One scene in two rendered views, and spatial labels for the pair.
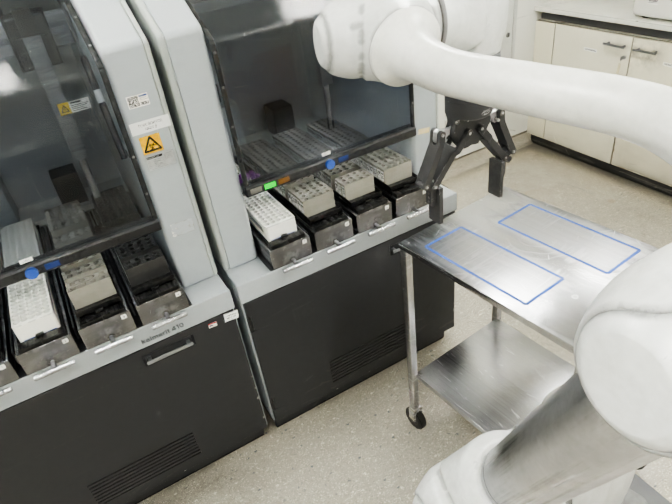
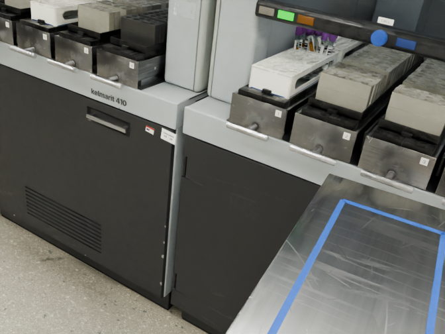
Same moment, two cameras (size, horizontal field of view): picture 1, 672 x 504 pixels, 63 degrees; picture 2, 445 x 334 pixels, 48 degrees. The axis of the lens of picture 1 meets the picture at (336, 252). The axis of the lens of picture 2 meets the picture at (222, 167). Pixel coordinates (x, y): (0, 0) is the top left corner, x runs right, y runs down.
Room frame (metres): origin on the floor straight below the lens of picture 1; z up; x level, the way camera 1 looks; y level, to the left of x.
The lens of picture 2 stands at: (0.74, -0.64, 1.19)
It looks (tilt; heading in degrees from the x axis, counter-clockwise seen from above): 29 degrees down; 54
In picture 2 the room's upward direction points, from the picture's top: 7 degrees clockwise
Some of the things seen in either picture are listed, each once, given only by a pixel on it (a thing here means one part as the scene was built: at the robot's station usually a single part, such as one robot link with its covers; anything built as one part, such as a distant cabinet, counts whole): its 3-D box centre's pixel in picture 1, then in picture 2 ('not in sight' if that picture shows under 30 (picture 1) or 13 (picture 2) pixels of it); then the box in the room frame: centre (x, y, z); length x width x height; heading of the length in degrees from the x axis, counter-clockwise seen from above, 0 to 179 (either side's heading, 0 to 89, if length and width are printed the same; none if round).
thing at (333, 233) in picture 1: (289, 195); (368, 95); (1.74, 0.14, 0.78); 0.73 x 0.14 x 0.09; 26
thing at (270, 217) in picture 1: (262, 211); (296, 70); (1.55, 0.22, 0.83); 0.30 x 0.10 x 0.06; 26
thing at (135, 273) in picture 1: (147, 269); (140, 32); (1.29, 0.53, 0.85); 0.12 x 0.02 x 0.06; 116
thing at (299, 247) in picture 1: (250, 209); (312, 79); (1.67, 0.27, 0.78); 0.73 x 0.14 x 0.09; 26
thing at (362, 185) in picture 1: (358, 187); (416, 112); (1.59, -0.10, 0.85); 0.12 x 0.02 x 0.06; 115
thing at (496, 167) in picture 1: (495, 177); not in sight; (0.86, -0.30, 1.22); 0.03 x 0.01 x 0.07; 26
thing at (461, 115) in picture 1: (468, 117); not in sight; (0.83, -0.24, 1.36); 0.08 x 0.07 x 0.09; 116
